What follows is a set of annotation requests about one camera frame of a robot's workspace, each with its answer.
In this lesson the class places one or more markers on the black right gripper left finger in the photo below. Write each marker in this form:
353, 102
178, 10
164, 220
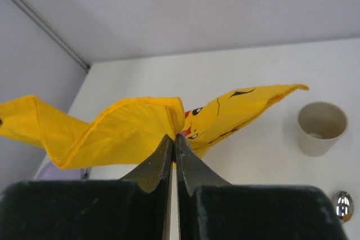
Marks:
136, 206

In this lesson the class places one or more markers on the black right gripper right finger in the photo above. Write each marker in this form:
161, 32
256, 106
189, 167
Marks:
209, 207

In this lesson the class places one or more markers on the yellow Pikachu cloth placemat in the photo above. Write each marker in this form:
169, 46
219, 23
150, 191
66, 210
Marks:
128, 131

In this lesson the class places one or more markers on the lilac plastic plate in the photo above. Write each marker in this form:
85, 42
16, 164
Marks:
51, 172

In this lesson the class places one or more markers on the beige paper cup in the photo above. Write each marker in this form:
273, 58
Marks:
320, 125

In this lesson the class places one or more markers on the fork with green handle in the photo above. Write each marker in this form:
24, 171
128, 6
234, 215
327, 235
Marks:
85, 173

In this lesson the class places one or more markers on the spoon with green handle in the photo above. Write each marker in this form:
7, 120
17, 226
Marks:
344, 206

